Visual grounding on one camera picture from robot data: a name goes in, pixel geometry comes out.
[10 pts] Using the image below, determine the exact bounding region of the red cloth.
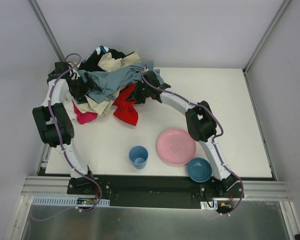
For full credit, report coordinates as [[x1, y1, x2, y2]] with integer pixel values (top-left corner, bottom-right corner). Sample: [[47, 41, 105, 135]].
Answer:
[[113, 83, 146, 126]]

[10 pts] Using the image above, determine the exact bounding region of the black printed cloth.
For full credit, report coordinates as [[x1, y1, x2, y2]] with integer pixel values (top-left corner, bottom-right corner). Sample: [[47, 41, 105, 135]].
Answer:
[[75, 45, 131, 73]]

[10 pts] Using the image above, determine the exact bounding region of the grey-blue cloth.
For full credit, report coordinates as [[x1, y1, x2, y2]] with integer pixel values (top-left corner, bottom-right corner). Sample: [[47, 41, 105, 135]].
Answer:
[[78, 60, 164, 104]]

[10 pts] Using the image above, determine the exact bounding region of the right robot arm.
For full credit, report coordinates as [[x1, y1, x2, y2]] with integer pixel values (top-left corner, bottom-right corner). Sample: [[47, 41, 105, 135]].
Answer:
[[135, 65, 241, 192]]

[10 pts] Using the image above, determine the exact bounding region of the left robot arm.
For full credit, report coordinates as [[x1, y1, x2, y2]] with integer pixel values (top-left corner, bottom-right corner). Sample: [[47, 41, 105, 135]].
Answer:
[[32, 61, 91, 179]]

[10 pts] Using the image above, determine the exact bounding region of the magenta pink cloth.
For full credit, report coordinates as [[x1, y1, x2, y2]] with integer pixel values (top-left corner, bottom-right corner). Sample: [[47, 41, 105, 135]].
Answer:
[[73, 103, 98, 125]]

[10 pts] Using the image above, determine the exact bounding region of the cream beige cloth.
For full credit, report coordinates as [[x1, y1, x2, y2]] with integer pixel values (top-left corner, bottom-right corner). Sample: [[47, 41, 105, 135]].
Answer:
[[74, 51, 141, 116]]

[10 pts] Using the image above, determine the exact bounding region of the light blue cup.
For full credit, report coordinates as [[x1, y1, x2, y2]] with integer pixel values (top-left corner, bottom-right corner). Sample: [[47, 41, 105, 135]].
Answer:
[[128, 145, 149, 170]]

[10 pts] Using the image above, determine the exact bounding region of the pink plate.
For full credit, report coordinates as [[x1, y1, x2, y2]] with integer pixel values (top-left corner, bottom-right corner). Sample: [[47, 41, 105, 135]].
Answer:
[[156, 128, 197, 166]]

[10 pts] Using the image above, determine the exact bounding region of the dark blue bowl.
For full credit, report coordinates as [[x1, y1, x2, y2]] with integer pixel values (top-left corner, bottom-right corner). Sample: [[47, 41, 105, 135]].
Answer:
[[187, 157, 212, 183]]

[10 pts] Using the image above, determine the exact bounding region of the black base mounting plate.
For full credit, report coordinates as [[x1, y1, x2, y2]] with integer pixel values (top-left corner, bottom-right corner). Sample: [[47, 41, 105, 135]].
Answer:
[[67, 174, 244, 209]]

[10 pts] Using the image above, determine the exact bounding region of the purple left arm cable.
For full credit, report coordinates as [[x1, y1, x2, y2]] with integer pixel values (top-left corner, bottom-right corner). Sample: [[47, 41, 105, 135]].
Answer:
[[29, 52, 103, 222]]

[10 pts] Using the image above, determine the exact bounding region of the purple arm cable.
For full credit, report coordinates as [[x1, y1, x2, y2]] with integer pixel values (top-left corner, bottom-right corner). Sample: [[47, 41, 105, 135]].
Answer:
[[29, 52, 103, 222], [141, 64, 245, 218]]

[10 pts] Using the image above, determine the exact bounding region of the aluminium frame rail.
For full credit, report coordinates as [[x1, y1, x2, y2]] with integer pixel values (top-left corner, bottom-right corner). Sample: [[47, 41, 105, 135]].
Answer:
[[21, 176, 70, 196]]

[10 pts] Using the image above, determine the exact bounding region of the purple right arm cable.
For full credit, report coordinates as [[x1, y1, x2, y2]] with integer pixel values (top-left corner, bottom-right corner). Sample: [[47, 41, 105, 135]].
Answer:
[[141, 64, 245, 218]]

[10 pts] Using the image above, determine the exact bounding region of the left cable duct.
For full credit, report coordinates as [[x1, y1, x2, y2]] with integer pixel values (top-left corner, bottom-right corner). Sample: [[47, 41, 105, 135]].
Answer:
[[32, 196, 110, 208]]

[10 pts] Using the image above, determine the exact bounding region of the cable duct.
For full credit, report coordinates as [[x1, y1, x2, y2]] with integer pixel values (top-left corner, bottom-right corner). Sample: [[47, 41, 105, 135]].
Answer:
[[32, 196, 110, 208], [200, 201, 235, 210]]

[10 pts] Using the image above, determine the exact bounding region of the right cable duct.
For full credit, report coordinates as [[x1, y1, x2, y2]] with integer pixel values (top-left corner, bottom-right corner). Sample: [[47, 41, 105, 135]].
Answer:
[[200, 201, 235, 210]]

